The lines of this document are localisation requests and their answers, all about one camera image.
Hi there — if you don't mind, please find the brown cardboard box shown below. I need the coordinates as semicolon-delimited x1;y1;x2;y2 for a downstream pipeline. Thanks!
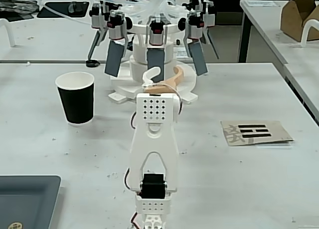
280;0;319;42

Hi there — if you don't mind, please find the black flat mat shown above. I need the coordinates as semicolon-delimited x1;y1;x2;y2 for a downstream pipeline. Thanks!
36;1;90;18

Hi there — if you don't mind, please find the black paper cup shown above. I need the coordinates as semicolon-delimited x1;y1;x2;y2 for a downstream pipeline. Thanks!
55;71;96;127

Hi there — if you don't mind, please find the white printed label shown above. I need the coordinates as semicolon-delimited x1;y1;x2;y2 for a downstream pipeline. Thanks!
173;46;190;59

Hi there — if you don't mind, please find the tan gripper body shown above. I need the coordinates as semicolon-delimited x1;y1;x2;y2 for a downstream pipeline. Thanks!
144;85;176;95

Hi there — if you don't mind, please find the clear plastic tubing bundle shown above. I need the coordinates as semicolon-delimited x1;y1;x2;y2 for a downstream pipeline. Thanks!
37;0;190;25

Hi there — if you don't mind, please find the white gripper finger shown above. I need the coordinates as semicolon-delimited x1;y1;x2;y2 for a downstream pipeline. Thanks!
142;66;161;88

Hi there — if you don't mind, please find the thin black servo cable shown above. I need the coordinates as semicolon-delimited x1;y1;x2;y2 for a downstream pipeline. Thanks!
177;94;184;115

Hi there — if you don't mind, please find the dark crumpled bag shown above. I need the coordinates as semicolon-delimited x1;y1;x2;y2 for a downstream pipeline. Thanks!
0;0;38;21

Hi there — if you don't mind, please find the grey paddle actuator module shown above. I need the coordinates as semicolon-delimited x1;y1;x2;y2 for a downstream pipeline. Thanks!
87;0;110;61
104;10;129;77
146;18;167;84
184;10;209;76
189;0;220;60

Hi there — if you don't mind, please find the dark grey plastic tray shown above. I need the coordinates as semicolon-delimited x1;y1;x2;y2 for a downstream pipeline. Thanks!
0;175;62;229

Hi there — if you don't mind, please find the cardboard card with black bars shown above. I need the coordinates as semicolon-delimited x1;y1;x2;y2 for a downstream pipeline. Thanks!
220;120;295;147

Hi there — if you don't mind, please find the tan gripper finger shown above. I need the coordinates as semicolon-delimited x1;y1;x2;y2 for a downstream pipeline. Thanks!
159;66;186;88

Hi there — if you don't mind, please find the white five-joint robot arm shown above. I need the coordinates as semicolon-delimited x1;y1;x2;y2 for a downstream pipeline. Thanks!
124;92;184;229

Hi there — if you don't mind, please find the black table leg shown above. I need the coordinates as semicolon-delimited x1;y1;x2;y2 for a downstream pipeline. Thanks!
238;16;252;63

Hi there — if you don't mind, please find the white paper sheet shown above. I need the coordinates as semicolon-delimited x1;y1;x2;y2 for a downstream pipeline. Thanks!
245;0;284;7

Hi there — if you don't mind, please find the white curved plastic bracket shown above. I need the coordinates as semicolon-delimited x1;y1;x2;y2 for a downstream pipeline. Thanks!
0;18;16;47
300;19;319;48

